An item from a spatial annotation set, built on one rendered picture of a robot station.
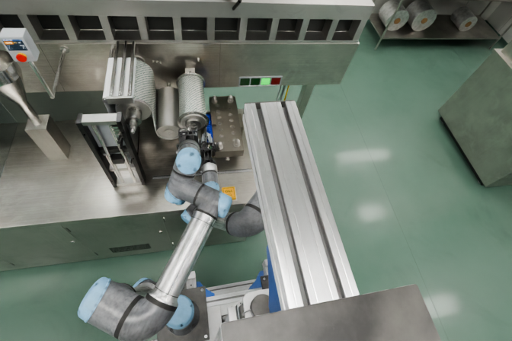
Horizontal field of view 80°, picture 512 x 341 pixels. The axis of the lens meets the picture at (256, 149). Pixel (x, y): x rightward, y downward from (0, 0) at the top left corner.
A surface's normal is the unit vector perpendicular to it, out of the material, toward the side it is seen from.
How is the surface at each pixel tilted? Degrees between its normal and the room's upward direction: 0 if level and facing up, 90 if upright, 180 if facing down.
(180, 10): 90
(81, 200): 0
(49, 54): 90
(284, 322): 0
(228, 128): 0
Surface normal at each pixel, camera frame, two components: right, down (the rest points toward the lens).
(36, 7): 0.16, 0.83
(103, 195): 0.12, -0.55
